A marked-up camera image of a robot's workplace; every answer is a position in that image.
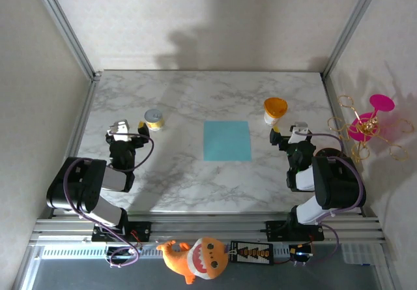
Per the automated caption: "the light blue paper sheet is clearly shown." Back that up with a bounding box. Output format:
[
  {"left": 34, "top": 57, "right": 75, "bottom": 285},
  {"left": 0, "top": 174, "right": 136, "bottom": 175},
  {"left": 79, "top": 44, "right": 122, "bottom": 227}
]
[{"left": 203, "top": 121, "right": 252, "bottom": 162}]

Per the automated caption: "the small tin can yellow label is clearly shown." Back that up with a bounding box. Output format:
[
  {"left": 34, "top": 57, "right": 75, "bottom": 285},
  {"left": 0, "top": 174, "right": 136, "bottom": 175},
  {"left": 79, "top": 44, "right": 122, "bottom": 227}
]
[{"left": 144, "top": 108, "right": 165, "bottom": 132}]

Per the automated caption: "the white cup with orange lid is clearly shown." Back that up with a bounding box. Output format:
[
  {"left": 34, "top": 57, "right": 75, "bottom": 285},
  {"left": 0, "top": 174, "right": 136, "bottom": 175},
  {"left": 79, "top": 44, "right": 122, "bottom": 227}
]
[{"left": 263, "top": 97, "right": 289, "bottom": 127}]

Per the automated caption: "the black power adapter module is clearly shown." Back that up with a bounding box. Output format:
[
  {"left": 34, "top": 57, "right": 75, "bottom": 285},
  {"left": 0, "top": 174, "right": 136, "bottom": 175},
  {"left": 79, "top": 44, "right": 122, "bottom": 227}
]
[
  {"left": 106, "top": 246, "right": 141, "bottom": 261},
  {"left": 288, "top": 244, "right": 315, "bottom": 267}
]

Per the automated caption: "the pink plastic wine glass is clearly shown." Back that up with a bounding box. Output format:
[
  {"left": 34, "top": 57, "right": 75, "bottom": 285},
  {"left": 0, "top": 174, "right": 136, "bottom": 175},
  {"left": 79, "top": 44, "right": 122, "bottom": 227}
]
[{"left": 347, "top": 93, "right": 395, "bottom": 143}]

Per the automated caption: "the clear plastic organizer box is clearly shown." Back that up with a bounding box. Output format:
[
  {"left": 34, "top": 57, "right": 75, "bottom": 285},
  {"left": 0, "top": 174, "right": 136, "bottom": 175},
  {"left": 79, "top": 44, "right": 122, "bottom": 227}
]
[{"left": 340, "top": 242, "right": 381, "bottom": 267}]

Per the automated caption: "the orange shark plush toy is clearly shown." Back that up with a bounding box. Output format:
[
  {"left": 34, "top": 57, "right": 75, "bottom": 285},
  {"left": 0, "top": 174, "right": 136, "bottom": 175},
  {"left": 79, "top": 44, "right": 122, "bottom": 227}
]
[{"left": 156, "top": 237, "right": 231, "bottom": 285}]

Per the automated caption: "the gold wire glass stand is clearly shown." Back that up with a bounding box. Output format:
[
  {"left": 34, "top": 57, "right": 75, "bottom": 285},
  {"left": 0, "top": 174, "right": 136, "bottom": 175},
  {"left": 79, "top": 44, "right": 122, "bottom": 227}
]
[{"left": 314, "top": 94, "right": 415, "bottom": 164}]

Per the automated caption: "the aluminium side rail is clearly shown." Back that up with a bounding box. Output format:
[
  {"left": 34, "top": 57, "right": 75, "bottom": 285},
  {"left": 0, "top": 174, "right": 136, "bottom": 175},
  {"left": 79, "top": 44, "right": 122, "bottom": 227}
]
[
  {"left": 48, "top": 78, "right": 98, "bottom": 219},
  {"left": 321, "top": 73, "right": 372, "bottom": 218}
]

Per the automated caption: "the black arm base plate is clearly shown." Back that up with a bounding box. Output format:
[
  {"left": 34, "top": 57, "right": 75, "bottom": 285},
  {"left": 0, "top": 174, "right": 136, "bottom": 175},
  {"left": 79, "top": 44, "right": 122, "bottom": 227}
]
[
  {"left": 91, "top": 220, "right": 152, "bottom": 242},
  {"left": 265, "top": 220, "right": 326, "bottom": 242}
]

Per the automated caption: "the thin red wire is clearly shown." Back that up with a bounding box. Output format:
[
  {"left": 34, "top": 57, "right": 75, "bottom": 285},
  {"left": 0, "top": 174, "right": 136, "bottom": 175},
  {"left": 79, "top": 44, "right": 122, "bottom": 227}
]
[{"left": 130, "top": 229, "right": 144, "bottom": 249}]

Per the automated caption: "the white slotted cable duct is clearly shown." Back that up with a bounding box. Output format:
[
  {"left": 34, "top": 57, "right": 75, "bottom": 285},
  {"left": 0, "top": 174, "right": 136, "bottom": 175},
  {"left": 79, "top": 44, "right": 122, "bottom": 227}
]
[{"left": 38, "top": 244, "right": 293, "bottom": 261}]

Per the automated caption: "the aluminium rail bed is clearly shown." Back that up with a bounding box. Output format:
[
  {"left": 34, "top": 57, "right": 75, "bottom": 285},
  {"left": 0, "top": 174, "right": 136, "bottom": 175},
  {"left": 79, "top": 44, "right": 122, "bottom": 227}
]
[{"left": 29, "top": 216, "right": 388, "bottom": 247}]

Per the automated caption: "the aluminium frame post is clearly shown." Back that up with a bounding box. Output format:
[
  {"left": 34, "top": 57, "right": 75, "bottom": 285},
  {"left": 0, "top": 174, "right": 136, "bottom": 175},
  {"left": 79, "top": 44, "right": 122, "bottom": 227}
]
[
  {"left": 29, "top": 0, "right": 102, "bottom": 81},
  {"left": 321, "top": 0, "right": 387, "bottom": 79}
]

